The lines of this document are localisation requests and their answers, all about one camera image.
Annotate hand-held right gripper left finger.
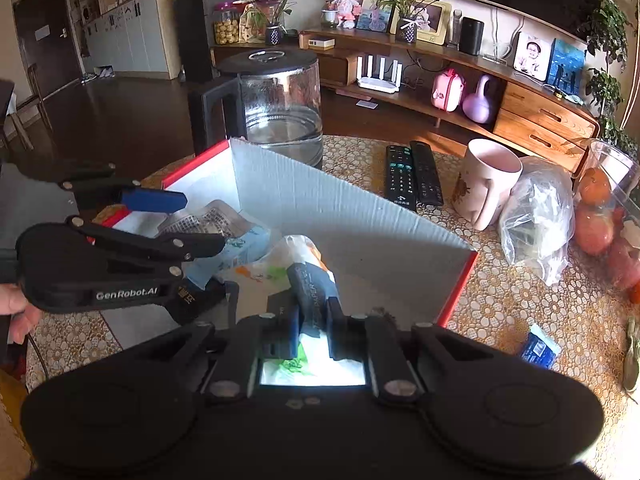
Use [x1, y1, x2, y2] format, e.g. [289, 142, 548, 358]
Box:
[125, 305, 303, 403]

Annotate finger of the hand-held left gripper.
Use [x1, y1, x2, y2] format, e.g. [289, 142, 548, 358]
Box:
[7, 159, 189, 214]
[66, 215, 227, 278]

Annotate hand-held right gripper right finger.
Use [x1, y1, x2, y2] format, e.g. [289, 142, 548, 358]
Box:
[326, 297, 506, 406]

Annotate silver snack packet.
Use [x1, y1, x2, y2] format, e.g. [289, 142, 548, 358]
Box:
[157, 199, 261, 241]

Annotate light blue box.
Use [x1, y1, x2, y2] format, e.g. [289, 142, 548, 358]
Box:
[185, 225, 273, 288]

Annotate black snack packet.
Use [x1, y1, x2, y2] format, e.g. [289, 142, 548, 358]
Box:
[160, 277, 238, 328]

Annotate white green food bag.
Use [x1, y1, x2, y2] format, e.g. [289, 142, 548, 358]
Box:
[220, 234, 368, 386]

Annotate red cardboard box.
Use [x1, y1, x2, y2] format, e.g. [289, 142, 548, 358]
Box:
[87, 137, 480, 331]

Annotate desktop with lace tablecloth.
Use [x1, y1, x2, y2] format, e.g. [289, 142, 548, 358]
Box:
[25, 135, 640, 480]

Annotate person's left hand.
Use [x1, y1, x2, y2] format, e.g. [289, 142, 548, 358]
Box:
[0, 284, 44, 346]

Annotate glass electric kettle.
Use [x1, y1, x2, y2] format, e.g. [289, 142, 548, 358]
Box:
[189, 49, 325, 170]

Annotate white cabinets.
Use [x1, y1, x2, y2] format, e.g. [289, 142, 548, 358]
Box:
[82, 0, 183, 81]

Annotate black remote control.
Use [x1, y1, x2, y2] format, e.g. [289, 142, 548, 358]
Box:
[410, 140, 445, 207]
[385, 144, 418, 212]

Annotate black cabinet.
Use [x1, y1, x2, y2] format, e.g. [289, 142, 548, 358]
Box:
[171, 0, 236, 83]

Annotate jar of cookies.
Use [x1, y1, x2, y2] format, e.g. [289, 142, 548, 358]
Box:
[212, 2, 242, 46]

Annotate dark wooden door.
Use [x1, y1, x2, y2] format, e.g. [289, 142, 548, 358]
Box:
[12, 0, 83, 101]

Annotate blue packet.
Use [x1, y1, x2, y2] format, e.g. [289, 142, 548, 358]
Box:
[520, 323, 563, 370]

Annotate plant in small vase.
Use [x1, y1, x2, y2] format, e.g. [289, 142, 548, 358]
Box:
[245, 0, 296, 46]

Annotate pink mug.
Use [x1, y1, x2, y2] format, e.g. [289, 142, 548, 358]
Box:
[451, 138, 523, 232]

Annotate small yellow white box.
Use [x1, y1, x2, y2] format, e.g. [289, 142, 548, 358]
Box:
[299, 32, 336, 51]

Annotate clear plastic bag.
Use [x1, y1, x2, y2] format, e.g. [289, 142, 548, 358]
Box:
[497, 156, 576, 287]

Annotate white router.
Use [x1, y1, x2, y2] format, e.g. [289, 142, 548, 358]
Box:
[356, 54, 401, 93]

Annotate pink bag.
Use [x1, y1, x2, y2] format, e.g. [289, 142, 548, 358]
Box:
[431, 67, 467, 112]

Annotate red apple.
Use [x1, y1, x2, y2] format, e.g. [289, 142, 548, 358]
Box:
[574, 205, 615, 256]
[607, 237, 640, 291]

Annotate purple kettlebell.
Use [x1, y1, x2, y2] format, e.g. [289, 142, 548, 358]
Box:
[462, 74, 506, 125]

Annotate pink doll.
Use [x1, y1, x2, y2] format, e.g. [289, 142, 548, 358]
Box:
[327, 0, 363, 30]

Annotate green white cloth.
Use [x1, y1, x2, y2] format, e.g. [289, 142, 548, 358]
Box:
[622, 317, 640, 393]

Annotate orange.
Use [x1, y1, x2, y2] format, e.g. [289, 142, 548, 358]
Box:
[577, 167, 613, 206]

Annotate wooden television stand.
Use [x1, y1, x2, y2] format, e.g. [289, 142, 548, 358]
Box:
[210, 27, 601, 173]

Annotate plant in dark vase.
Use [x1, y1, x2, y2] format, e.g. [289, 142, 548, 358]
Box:
[367, 0, 451, 45]

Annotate glass fruit bowl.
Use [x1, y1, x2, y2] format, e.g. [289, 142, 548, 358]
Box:
[572, 139, 640, 293]

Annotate black speaker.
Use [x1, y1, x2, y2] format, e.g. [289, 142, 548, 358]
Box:
[459, 16, 486, 56]

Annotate clear bottle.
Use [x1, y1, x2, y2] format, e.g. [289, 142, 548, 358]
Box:
[447, 7, 463, 48]

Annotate blue picture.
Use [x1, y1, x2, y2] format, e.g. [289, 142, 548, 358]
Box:
[546, 37, 587, 93]

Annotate green potted plant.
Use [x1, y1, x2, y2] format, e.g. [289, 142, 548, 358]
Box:
[577, 0, 640, 161]

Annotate blue photo frame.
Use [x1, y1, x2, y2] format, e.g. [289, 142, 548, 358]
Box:
[357, 0, 393, 34]

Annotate wooden photo frame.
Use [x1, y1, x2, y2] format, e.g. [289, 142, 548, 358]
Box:
[390, 0, 452, 46]

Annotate white photo frame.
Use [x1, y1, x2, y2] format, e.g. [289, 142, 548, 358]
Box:
[514, 31, 553, 82]

